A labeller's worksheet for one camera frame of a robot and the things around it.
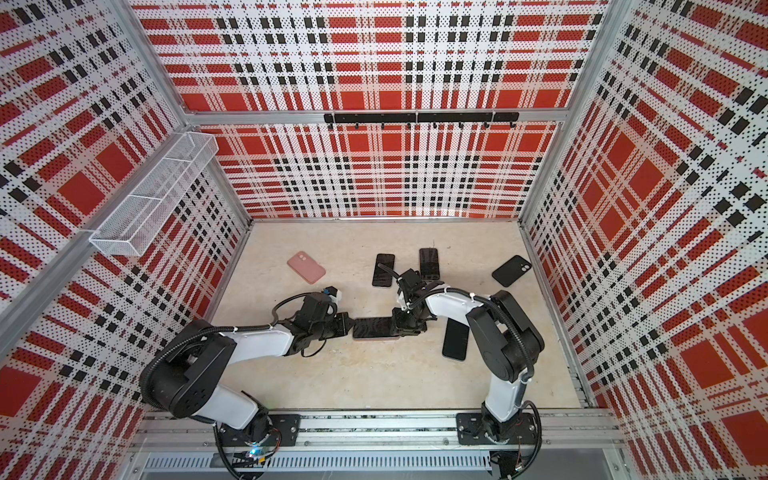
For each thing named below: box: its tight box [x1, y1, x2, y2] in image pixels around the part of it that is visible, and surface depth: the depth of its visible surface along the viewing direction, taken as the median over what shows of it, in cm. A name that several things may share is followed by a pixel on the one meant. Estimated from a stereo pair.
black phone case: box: [491, 255, 532, 287], surface depth 107 cm
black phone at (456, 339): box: [442, 317, 470, 361], surface depth 90 cm
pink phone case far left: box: [287, 251, 326, 285], surface depth 110 cm
